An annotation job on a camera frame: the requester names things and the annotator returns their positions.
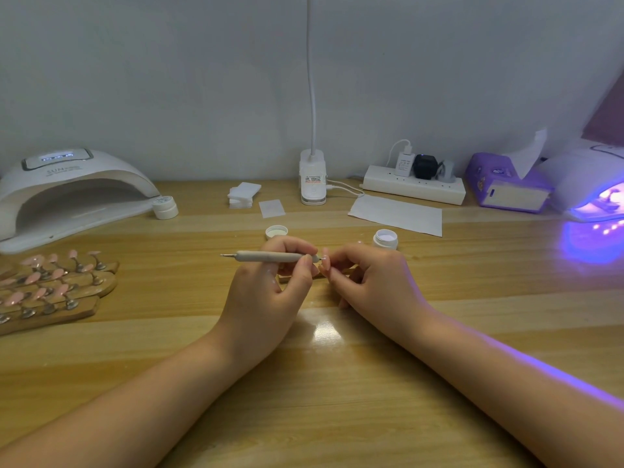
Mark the person's right hand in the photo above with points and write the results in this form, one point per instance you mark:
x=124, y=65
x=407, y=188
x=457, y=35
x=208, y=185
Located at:
x=385, y=287

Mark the person's left hand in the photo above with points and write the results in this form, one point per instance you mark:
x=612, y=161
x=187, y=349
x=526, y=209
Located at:
x=258, y=307

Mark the white gel jar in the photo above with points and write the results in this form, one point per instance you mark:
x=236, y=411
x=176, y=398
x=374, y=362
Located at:
x=385, y=239

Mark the grey dotting pen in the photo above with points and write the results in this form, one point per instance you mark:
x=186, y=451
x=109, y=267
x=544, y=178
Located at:
x=253, y=256

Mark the wooden nail holder strip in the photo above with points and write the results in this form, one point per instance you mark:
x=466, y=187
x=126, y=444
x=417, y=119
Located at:
x=322, y=271

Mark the wooden stands with pink nails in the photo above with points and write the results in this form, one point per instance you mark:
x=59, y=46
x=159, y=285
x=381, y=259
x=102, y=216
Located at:
x=54, y=292

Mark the white nail lamp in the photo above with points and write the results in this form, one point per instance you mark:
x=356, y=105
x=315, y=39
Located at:
x=68, y=185
x=582, y=175

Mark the person's right forearm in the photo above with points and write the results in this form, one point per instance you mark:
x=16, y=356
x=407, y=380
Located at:
x=526, y=399

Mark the person's left forearm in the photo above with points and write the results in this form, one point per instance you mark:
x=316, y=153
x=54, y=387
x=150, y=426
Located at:
x=117, y=419

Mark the white desk lamp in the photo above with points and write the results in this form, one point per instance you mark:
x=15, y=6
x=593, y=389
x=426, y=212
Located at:
x=313, y=178

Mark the white paper sheet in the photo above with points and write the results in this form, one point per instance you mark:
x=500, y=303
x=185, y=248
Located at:
x=395, y=215

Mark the white jar lid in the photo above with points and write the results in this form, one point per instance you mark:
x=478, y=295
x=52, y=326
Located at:
x=277, y=232

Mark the small white paper square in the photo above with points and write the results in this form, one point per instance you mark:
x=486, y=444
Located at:
x=272, y=207

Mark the white power strip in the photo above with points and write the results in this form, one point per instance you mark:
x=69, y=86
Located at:
x=414, y=185

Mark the stack of white cotton pads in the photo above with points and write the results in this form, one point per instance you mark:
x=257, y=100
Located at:
x=244, y=195

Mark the white charger plug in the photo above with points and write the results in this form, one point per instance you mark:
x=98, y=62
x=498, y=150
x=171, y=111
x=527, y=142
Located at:
x=405, y=163

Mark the black plug adapter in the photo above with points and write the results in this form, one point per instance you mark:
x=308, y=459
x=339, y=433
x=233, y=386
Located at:
x=425, y=166

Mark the grey plug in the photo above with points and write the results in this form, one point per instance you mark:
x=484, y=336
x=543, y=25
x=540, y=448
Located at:
x=447, y=172

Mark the small closed white jar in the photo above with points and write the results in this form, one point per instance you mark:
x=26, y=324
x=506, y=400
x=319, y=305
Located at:
x=165, y=207

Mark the purple tissue box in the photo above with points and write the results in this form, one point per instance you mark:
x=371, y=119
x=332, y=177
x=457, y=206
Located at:
x=489, y=182

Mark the white tissue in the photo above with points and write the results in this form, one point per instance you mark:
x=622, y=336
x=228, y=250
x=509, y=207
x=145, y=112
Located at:
x=529, y=154

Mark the brown wooden board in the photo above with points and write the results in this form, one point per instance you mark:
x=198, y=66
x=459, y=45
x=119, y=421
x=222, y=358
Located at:
x=606, y=117

